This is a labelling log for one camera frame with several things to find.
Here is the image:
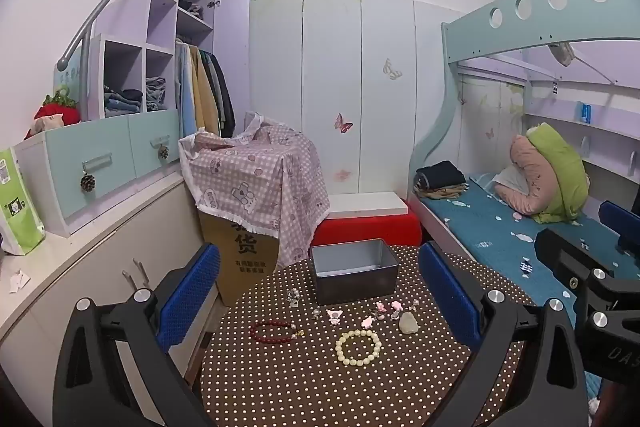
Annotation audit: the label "hanging light blue garment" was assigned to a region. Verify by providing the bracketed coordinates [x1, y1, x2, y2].
[176, 42, 199, 140]

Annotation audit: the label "grey clip lamp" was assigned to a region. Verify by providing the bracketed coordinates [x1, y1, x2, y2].
[550, 42, 576, 66]

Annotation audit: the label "hanging yellow garment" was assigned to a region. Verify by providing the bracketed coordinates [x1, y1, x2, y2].
[190, 47, 221, 136]

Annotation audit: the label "white low cabinet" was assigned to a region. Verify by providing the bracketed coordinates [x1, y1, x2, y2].
[0, 172, 221, 408]

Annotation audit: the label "white board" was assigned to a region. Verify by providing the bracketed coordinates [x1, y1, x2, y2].
[325, 192, 408, 219]

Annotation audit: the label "pink and green blanket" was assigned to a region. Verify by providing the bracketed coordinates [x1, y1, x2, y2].
[494, 134, 546, 215]

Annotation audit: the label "brown polka-dot tablecloth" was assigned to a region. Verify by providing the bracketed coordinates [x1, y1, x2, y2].
[200, 246, 543, 427]

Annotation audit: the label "blue printed bed sheet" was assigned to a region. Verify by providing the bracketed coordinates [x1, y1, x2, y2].
[417, 172, 640, 308]

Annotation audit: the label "white bed shelf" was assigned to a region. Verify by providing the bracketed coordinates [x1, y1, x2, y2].
[522, 97, 640, 188]

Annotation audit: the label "teal bunk bed frame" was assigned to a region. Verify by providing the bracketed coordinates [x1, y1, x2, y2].
[407, 0, 640, 268]

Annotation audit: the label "folded dark jeans pile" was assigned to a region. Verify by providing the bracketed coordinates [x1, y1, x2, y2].
[104, 86, 144, 118]

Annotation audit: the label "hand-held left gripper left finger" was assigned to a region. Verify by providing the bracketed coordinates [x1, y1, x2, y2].
[52, 243, 221, 427]

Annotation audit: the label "purple stair shelf unit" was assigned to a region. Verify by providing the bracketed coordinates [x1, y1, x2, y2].
[85, 0, 251, 140]

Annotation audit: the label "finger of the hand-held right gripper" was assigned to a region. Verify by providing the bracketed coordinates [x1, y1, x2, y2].
[534, 228, 640, 333]
[598, 201, 640, 254]

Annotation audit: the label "cream bead bracelet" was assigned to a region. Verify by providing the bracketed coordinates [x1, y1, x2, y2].
[335, 329, 382, 365]

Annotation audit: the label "white pillow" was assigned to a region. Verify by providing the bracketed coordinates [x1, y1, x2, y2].
[494, 167, 526, 198]

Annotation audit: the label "folded dark clothes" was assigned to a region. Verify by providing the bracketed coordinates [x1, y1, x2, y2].
[415, 161, 468, 192]

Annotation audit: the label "red bead bracelet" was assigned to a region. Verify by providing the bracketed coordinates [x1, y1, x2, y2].
[249, 320, 307, 343]

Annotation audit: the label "green quilt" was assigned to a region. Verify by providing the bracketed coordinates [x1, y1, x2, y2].
[522, 123, 591, 224]

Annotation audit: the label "folded light jeans pile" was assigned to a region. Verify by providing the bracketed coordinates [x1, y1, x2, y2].
[145, 77, 169, 112]

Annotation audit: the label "strawberry plush toy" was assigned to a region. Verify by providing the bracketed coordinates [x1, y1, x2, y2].
[25, 89, 81, 140]

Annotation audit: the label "brown cardboard box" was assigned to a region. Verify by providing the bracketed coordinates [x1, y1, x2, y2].
[197, 207, 281, 308]

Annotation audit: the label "hanging dark garments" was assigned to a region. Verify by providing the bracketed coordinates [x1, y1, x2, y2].
[200, 49, 236, 138]

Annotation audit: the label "red stool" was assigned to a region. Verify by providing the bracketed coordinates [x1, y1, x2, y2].
[312, 199, 423, 248]

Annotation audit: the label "green paper bag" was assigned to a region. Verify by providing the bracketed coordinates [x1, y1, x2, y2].
[0, 148, 46, 256]

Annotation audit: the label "grey metal tin box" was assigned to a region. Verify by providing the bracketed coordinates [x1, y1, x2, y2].
[310, 241, 400, 306]

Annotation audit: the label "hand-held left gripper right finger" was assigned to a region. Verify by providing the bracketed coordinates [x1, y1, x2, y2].
[419, 242, 588, 427]

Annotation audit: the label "teal drawer cabinet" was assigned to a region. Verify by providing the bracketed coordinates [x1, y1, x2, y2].
[12, 107, 183, 238]

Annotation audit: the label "white paper scraps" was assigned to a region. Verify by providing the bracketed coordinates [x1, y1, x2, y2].
[9, 269, 31, 295]

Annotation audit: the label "folded tan clothes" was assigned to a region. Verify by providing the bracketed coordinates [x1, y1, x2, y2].
[422, 186, 469, 200]

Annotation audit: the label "white wardrobe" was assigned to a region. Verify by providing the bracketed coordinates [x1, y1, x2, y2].
[249, 0, 466, 208]

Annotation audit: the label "pink checked cloth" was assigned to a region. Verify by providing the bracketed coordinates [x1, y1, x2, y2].
[178, 111, 331, 268]

